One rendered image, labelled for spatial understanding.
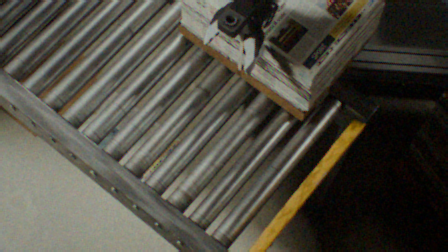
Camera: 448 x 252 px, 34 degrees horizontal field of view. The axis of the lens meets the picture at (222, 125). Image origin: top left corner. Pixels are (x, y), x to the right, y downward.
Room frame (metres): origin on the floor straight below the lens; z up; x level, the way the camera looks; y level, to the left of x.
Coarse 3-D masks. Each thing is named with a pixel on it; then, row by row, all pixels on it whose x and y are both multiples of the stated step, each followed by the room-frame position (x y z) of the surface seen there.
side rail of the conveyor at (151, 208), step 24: (0, 72) 0.77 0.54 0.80; (0, 96) 0.72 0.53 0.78; (24, 96) 0.71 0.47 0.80; (24, 120) 0.68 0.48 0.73; (48, 120) 0.66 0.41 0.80; (72, 144) 0.60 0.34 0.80; (96, 144) 0.60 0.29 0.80; (96, 168) 0.55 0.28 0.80; (120, 168) 0.55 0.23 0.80; (120, 192) 0.49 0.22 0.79; (144, 192) 0.50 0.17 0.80; (144, 216) 0.46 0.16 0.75; (168, 216) 0.44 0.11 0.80; (168, 240) 0.42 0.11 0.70; (192, 240) 0.39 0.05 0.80
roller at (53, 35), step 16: (80, 0) 0.99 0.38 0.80; (96, 0) 1.00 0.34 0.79; (64, 16) 0.94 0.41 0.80; (80, 16) 0.95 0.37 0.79; (48, 32) 0.89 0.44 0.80; (64, 32) 0.90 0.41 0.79; (32, 48) 0.84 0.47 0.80; (48, 48) 0.85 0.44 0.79; (16, 64) 0.80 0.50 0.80; (32, 64) 0.81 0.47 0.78; (16, 80) 0.76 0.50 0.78
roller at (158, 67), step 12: (180, 36) 0.90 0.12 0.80; (168, 48) 0.87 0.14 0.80; (180, 48) 0.87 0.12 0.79; (156, 60) 0.83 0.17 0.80; (168, 60) 0.84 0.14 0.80; (144, 72) 0.80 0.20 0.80; (156, 72) 0.80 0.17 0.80; (132, 84) 0.76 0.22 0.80; (144, 84) 0.77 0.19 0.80; (120, 96) 0.73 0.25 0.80; (132, 96) 0.73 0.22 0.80; (144, 96) 0.75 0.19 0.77; (108, 108) 0.70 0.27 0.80; (120, 108) 0.70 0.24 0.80; (132, 108) 0.71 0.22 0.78; (96, 120) 0.66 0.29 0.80; (108, 120) 0.67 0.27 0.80; (120, 120) 0.68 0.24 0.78; (84, 132) 0.63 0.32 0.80; (96, 132) 0.63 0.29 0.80; (108, 132) 0.64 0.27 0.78
